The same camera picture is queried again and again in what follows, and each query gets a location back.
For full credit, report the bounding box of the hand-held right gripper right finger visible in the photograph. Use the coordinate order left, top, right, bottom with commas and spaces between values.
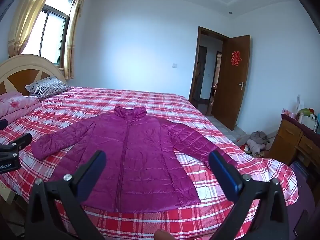
208, 150, 290, 240

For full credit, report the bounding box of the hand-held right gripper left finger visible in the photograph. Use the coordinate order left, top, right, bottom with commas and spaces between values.
25, 150, 107, 240

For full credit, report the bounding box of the purple puffer jacket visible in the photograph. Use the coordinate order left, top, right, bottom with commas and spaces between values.
32, 106, 238, 213

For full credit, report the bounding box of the pile of clothes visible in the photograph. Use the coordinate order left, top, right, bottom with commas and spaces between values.
235, 131, 273, 157

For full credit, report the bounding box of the person's right hand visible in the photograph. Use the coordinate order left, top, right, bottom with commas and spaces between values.
154, 230, 173, 240

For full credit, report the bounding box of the pink floral folded quilt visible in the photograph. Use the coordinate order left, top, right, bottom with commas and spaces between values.
0, 92, 42, 125

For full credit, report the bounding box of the striped pillow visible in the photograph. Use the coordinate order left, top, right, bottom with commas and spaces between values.
25, 76, 71, 99

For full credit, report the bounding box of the wooden bed headboard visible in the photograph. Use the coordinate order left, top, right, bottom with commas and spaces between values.
0, 54, 67, 97

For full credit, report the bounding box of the red plaid bed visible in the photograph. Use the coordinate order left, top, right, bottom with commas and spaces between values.
0, 86, 299, 240

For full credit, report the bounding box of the brown wooden door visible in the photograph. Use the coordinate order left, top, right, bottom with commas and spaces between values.
211, 35, 251, 131

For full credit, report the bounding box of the wooden desk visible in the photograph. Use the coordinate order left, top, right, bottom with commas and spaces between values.
269, 114, 320, 178

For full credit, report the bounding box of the white bag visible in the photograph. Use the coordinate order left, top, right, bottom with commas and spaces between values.
301, 114, 319, 132

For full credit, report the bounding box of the green and yellow toy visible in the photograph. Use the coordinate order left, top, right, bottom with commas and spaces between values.
299, 108, 315, 120

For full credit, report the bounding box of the window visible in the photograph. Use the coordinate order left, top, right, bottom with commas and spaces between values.
21, 0, 78, 68

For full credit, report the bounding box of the red paper door decoration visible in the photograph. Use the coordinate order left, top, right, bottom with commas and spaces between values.
230, 51, 242, 66

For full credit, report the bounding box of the brown door frame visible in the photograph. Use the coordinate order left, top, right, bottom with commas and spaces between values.
189, 26, 230, 117

